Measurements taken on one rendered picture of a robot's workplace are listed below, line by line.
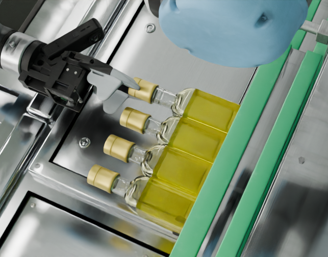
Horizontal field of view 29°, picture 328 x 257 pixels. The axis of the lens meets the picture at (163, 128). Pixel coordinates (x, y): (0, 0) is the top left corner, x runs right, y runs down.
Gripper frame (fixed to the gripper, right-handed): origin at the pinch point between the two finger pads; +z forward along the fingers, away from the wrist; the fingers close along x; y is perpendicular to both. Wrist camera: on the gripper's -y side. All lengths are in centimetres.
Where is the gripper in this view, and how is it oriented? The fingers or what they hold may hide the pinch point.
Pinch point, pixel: (136, 87)
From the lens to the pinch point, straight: 111.3
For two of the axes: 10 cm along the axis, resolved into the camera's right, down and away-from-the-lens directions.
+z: 9.0, 3.6, -2.5
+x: -1.1, -3.5, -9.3
